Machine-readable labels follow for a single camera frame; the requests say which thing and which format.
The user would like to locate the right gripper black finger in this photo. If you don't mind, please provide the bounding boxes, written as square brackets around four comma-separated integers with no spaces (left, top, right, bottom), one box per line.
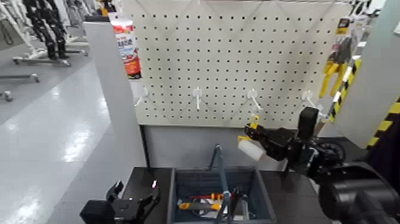
[261,139,282,162]
[244,123,273,140]

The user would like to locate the white robot on stand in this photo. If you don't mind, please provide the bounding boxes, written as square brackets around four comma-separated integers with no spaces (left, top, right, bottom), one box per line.
[0,0,37,60]

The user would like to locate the tan cardboard piece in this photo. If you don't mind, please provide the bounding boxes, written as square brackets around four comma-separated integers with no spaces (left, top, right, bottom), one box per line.
[314,117,327,137]

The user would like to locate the black hand tool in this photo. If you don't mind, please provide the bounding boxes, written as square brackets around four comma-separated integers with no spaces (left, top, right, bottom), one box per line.
[232,186,244,220]

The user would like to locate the white perforated pegboard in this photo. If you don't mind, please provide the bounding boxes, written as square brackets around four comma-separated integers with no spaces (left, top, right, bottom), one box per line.
[120,0,354,129]

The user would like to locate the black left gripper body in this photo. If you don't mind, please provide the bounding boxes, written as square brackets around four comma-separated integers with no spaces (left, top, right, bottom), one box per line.
[80,200,148,224]

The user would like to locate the blue grey handled crate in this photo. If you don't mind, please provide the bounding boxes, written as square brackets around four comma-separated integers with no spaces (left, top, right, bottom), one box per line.
[167,144,277,224]

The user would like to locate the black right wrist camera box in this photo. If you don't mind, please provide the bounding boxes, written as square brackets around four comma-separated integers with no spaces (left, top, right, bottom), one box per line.
[297,107,320,142]

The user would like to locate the black robot on stand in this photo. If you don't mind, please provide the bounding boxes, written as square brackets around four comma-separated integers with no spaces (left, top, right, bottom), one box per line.
[23,0,70,60]

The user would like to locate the grey panel hazard stripes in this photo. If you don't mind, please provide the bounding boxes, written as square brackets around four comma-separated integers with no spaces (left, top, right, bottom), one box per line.
[328,0,400,150]

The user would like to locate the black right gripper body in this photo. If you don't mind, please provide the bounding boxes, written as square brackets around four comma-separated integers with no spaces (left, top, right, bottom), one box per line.
[265,129,301,162]

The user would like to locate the orange handled hand tool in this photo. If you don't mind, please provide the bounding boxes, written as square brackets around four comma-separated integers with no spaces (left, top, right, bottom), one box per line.
[177,201,223,211]

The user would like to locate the red handled screwdriver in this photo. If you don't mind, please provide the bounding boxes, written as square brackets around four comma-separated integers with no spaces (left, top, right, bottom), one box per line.
[188,192,235,201]

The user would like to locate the red white printed package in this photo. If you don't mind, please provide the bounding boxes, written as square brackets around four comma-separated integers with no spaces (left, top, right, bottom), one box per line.
[111,18,142,80]

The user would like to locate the white pegboard hook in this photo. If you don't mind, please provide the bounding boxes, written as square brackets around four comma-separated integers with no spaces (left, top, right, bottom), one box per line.
[246,88,264,113]
[301,90,324,116]
[135,86,150,107]
[192,86,204,111]

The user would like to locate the grey metal base frame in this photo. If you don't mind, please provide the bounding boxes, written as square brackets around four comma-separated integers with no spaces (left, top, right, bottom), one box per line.
[11,55,72,68]
[0,73,40,84]

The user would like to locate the grey partition panel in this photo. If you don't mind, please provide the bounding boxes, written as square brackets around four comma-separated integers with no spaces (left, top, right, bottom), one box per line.
[83,21,148,224]

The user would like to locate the yellow black product card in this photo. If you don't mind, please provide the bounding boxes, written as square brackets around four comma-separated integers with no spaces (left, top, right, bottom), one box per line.
[336,18,351,36]

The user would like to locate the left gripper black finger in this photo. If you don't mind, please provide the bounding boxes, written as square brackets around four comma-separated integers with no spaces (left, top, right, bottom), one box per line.
[137,187,162,216]
[106,181,124,201]

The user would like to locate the yellow handled pliers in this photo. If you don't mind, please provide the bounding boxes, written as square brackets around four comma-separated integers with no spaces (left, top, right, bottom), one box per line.
[318,36,354,98]

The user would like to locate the white cylindrical bottle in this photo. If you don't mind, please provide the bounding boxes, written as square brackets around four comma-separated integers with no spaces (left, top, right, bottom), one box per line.
[236,114,267,162]

